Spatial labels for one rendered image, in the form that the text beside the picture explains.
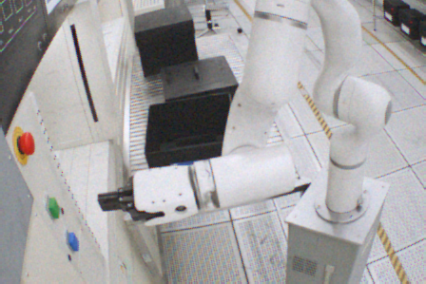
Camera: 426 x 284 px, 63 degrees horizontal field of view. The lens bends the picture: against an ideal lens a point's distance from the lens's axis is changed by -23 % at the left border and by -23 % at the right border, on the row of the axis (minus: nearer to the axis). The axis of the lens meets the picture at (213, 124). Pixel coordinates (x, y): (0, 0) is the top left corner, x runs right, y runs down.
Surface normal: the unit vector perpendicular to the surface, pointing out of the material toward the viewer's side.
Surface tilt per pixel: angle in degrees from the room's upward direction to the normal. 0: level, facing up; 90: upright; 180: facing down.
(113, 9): 90
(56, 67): 90
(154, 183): 4
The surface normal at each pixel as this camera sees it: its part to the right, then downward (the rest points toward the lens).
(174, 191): -0.11, -0.74
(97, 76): 0.15, 0.54
